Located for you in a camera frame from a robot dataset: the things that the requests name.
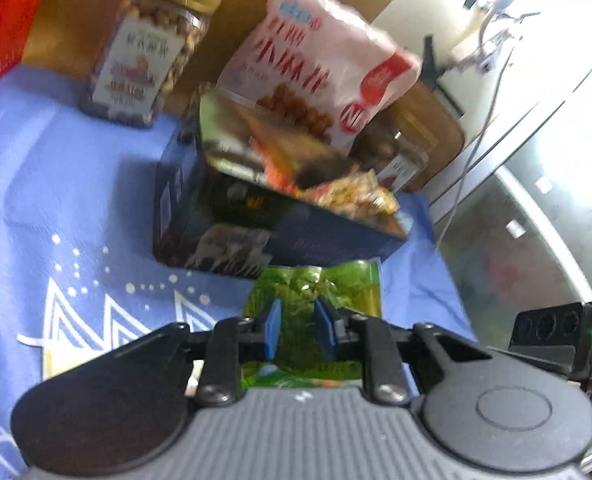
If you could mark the brown cardboard box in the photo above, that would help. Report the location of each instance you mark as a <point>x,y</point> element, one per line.
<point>241,5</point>

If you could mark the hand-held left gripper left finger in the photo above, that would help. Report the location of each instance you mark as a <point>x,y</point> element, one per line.
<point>274,329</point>

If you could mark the black stand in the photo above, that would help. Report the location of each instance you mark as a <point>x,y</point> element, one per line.
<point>438,75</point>

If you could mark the wooden board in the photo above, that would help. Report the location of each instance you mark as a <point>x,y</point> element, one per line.
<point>433,130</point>

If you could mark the nut jar with gold lid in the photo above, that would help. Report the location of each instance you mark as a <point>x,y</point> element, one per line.
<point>140,55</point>

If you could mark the dark blue printed box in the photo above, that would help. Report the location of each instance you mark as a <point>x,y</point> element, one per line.
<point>225,220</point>

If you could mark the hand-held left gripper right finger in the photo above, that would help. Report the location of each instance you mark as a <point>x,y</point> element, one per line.
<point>325,330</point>

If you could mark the green snack packet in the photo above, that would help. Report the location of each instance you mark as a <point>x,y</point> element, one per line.
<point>301,290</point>

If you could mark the small clear nut jar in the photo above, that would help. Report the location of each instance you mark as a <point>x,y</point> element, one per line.
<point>398,157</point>

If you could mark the pink snack bag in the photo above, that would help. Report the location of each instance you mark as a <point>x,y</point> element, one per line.
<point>321,45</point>

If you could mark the blue printed tablecloth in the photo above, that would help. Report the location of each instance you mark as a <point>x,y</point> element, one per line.
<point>65,200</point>

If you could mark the red box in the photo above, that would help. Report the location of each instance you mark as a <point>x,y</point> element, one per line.
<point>5,15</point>

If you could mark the yellow snack packets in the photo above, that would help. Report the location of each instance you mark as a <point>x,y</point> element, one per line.
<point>361,195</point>

